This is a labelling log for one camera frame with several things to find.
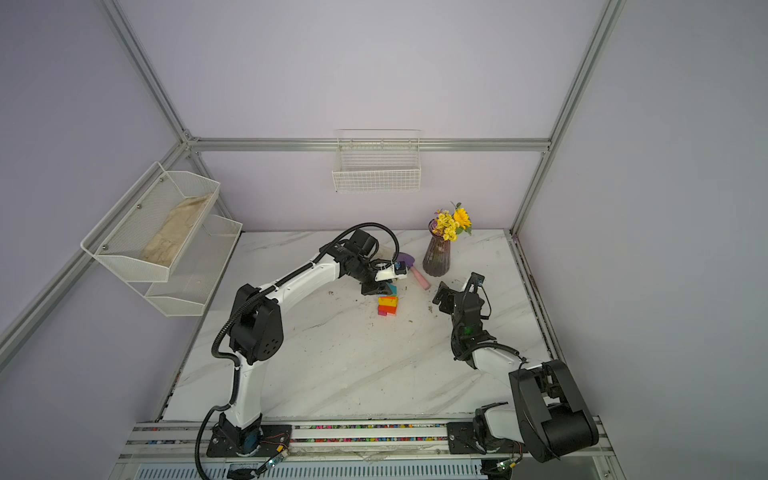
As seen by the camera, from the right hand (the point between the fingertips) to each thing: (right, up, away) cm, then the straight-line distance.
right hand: (452, 286), depth 89 cm
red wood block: (-20, -8, +6) cm, 22 cm away
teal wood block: (-18, -1, +3) cm, 18 cm away
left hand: (-20, 0, +1) cm, 20 cm away
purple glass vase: (-3, +9, +12) cm, 15 cm away
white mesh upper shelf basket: (-85, +15, -11) cm, 86 cm away
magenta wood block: (-22, -10, +8) cm, 25 cm away
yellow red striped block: (-20, -6, +6) cm, 21 cm away
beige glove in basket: (-78, +12, -13) cm, 79 cm away
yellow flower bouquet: (0, +19, 0) cm, 19 cm away
